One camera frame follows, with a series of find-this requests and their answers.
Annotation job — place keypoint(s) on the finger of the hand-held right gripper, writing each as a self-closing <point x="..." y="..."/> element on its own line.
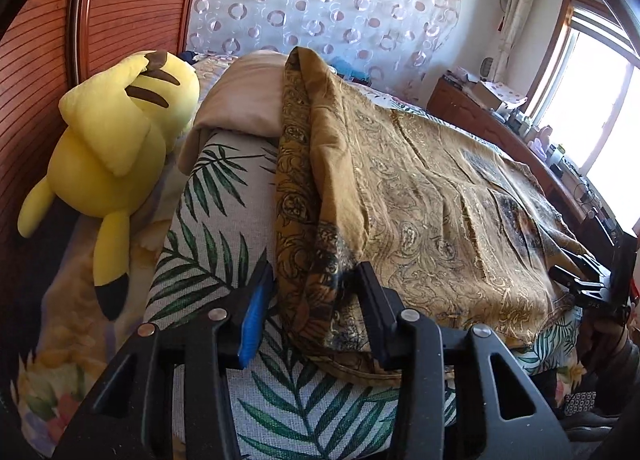
<point x="580" y="260"/>
<point x="570" y="280"/>

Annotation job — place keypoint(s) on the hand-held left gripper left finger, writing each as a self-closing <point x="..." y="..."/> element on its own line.
<point x="252" y="320"/>

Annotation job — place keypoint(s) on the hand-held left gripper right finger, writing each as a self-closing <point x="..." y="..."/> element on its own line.
<point x="375" y="310"/>

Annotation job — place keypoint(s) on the golden paisley sunflower shirt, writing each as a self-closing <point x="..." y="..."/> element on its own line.
<point x="425" y="220"/>

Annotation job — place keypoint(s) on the person's right hand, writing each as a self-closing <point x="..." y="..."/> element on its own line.
<point x="605" y="347"/>

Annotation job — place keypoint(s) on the leaf-print cushion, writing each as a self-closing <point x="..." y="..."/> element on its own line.
<point x="215" y="240"/>

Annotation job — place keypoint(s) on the person's dark clothing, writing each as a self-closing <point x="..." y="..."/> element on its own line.
<point x="600" y="425"/>

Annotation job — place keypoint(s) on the bright window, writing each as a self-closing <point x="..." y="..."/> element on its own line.
<point x="600" y="105"/>

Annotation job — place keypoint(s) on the brown wooden cabinet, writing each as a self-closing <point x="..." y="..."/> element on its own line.
<point x="480" y="125"/>

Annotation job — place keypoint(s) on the cardboard box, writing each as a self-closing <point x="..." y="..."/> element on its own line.
<point x="492" y="95"/>

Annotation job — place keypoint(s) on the floral bed blanket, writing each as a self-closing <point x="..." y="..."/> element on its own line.
<point x="65" y="325"/>

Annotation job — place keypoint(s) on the beige pillow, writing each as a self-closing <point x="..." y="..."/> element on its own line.
<point x="240" y="100"/>

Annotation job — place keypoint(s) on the yellow plush toy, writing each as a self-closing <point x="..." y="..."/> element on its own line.
<point x="115" y="140"/>

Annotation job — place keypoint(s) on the blue cloth item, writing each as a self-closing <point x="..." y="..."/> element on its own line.
<point x="350" y="70"/>

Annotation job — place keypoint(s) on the beige window curtain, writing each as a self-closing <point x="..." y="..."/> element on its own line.
<point x="520" y="20"/>

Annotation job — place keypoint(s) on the white circle-pattern curtain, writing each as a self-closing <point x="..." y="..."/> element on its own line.
<point x="325" y="0"/>

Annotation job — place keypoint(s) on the red-brown slatted wooden headboard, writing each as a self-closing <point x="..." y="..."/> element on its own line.
<point x="45" y="50"/>

